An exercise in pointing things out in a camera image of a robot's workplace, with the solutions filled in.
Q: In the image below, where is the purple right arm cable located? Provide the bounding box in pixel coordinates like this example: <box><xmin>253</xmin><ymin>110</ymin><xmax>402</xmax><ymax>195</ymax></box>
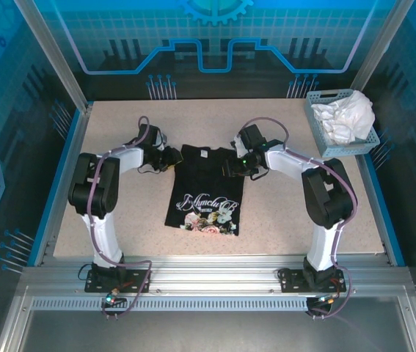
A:
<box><xmin>237</xmin><ymin>117</ymin><xmax>359</xmax><ymax>320</ymax></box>

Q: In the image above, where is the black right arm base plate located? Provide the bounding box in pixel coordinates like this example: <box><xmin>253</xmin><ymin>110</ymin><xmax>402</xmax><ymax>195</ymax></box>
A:
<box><xmin>279</xmin><ymin>267</ymin><xmax>350</xmax><ymax>294</ymax></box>

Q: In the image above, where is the aluminium frame post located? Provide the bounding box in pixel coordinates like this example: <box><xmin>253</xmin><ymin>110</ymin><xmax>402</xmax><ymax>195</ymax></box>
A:
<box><xmin>350</xmin><ymin>0</ymin><xmax>416</xmax><ymax>92</ymax></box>
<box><xmin>12</xmin><ymin>0</ymin><xmax>94</xmax><ymax>115</ymax></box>

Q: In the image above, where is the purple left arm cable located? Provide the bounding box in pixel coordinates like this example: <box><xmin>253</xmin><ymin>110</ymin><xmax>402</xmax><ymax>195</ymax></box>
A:
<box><xmin>88</xmin><ymin>116</ymin><xmax>153</xmax><ymax>320</ymax></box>

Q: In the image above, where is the blue table edge trim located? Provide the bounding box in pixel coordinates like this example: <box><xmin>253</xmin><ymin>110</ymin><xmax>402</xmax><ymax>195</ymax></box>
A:
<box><xmin>27</xmin><ymin>109</ymin><xmax>84</xmax><ymax>267</ymax></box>
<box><xmin>357</xmin><ymin>153</ymin><xmax>406</xmax><ymax>267</ymax></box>

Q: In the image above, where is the white crumpled cloth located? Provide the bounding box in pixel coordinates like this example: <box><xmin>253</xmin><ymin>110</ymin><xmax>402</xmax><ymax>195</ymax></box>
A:
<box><xmin>310</xmin><ymin>90</ymin><xmax>376</xmax><ymax>146</ymax></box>

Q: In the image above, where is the slotted grey cable duct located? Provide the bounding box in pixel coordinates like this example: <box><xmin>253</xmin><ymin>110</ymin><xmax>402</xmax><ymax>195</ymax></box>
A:
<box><xmin>31</xmin><ymin>296</ymin><xmax>313</xmax><ymax>313</ymax></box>

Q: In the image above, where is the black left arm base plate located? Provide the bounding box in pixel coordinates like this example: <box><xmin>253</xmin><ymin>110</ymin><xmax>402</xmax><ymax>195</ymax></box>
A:
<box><xmin>84</xmin><ymin>268</ymin><xmax>153</xmax><ymax>294</ymax></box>

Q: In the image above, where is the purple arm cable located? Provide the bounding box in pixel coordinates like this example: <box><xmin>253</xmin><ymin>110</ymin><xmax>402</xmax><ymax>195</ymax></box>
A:
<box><xmin>88</xmin><ymin>116</ymin><xmax>153</xmax><ymax>320</ymax></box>
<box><xmin>237</xmin><ymin>117</ymin><xmax>359</xmax><ymax>320</ymax></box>

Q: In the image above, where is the light blue perforated basket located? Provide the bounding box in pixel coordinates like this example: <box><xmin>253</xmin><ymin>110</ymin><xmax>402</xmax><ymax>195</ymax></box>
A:
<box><xmin>304</xmin><ymin>89</ymin><xmax>382</xmax><ymax>158</ymax></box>

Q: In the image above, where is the aluminium table rail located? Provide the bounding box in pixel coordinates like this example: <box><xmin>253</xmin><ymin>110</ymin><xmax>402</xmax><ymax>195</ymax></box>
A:
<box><xmin>20</xmin><ymin>254</ymin><xmax>412</xmax><ymax>298</ymax></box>

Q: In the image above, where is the black floral print t-shirt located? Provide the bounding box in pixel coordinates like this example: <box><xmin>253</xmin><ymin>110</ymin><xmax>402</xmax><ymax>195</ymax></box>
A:
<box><xmin>164</xmin><ymin>144</ymin><xmax>247</xmax><ymax>238</ymax></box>

